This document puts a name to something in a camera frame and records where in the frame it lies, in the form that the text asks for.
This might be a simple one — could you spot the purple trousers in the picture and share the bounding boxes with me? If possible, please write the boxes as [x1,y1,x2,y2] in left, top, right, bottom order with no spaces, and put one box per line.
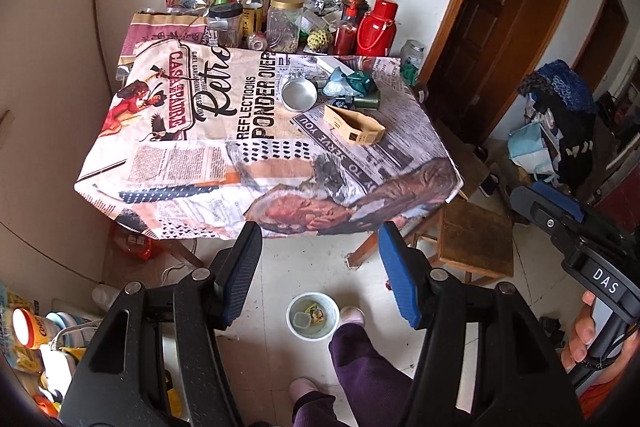
[292,314,417,427]

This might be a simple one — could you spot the yellow lidded tub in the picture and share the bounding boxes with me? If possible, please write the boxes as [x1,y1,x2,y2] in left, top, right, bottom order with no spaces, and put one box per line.
[12,307,61,351]

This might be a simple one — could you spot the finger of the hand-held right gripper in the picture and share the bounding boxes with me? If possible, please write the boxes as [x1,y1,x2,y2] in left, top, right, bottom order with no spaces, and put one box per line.
[509,186,583,259]
[531,181,588,223]

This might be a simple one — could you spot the white plastic bucket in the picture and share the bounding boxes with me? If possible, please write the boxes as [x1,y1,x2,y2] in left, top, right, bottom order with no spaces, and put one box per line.
[286,292,341,341]

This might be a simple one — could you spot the round metal tin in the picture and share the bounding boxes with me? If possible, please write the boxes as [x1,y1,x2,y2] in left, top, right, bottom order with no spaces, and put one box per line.
[281,78,319,112]

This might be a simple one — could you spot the green custard apple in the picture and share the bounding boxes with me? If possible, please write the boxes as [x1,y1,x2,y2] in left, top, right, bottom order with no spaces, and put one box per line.
[306,31,331,54]

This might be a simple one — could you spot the person's right hand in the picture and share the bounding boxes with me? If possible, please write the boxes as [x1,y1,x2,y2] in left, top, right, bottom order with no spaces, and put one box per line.
[560,291,601,375]

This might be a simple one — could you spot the dark green bottle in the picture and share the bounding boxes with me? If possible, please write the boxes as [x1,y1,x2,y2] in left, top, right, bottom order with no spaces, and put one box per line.
[345,92,382,110]

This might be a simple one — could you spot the red sauce squeeze bottle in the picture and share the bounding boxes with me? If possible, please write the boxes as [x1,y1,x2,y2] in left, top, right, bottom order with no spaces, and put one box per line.
[333,1,361,56]

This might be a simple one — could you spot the light blue plastic wrapper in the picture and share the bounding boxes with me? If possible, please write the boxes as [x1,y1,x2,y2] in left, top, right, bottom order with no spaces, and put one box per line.
[322,68,354,97]

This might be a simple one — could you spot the light blue bag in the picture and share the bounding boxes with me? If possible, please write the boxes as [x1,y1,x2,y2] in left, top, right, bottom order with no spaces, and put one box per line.
[507,122,557,176]

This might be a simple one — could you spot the red thermos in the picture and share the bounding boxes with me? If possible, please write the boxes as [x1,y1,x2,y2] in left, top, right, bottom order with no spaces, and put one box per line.
[356,0,399,58]

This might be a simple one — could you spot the dark wooden door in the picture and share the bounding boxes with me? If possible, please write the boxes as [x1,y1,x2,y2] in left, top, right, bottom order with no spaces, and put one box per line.
[425,0,589,144]
[572,0,630,84]

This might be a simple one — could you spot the green foil packet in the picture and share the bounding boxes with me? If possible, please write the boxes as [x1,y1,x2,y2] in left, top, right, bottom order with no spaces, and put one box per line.
[345,69,381,96]

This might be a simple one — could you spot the red plastic bag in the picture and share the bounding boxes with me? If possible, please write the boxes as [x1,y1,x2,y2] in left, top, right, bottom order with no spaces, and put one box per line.
[112,227,154,262]

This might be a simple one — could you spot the wooden stool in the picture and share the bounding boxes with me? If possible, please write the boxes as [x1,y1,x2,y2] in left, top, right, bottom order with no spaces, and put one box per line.
[405,197,515,286]

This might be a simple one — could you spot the clear jar with black lid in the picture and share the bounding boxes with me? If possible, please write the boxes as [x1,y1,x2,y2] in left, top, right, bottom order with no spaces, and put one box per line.
[207,3,244,49]

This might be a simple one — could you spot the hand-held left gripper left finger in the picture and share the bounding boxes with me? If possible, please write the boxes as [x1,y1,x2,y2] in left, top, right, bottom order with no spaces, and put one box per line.
[59,221,264,427]

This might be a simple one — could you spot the white plastic bottle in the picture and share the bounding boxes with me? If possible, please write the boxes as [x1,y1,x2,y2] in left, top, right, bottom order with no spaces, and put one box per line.
[92,284,121,311]

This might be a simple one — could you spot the pink slipper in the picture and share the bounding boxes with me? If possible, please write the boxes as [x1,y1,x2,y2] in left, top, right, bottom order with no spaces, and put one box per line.
[340,306,366,329]
[289,377,321,404]

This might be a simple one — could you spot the plastic jar with gold lid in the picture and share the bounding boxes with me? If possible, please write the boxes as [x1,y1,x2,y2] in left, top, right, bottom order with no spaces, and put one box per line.
[266,0,305,54]

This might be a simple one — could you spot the soy sauce bottle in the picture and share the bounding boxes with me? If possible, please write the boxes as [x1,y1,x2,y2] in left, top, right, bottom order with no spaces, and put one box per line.
[241,0,265,40]

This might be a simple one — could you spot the pile of dark clothes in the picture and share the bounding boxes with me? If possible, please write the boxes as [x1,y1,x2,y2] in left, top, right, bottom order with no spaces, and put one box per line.
[517,59,602,188]

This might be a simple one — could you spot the dark red cabinet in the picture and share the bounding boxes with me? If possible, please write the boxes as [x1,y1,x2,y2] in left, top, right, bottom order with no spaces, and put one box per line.
[595,167,640,229]

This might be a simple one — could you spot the silver foil bag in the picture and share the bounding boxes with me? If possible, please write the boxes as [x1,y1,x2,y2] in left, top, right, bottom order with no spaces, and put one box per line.
[310,0,347,16]

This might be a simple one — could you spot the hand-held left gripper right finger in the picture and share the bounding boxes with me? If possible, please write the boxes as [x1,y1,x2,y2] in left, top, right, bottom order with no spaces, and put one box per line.
[377,221,586,427]

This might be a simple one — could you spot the printed tablecloth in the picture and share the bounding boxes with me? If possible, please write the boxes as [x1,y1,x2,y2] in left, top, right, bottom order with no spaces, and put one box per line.
[74,9,463,242]

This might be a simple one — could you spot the brown cardboard box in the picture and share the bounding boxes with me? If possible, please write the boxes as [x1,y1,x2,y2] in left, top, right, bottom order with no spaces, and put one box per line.
[322,103,387,146]

